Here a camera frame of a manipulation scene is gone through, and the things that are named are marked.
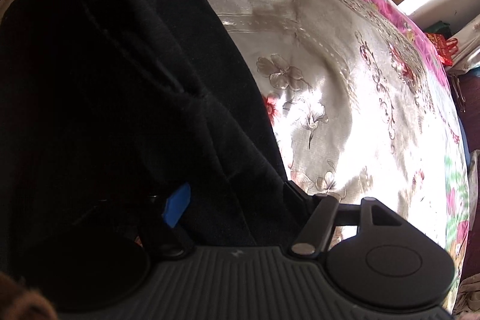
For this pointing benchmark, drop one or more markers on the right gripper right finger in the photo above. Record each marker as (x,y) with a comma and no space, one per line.
(318,214)

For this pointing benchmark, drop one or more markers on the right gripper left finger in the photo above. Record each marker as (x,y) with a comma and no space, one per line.
(176,205)

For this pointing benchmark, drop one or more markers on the black pants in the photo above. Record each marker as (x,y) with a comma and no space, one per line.
(107,108)

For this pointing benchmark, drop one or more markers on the floral satin bedspread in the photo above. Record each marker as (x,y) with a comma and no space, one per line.
(358,113)

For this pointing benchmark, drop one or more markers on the red gift bag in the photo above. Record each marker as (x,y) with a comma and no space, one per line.
(446,48)

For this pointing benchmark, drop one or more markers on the left beige curtain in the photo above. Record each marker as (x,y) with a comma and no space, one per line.
(466,59)

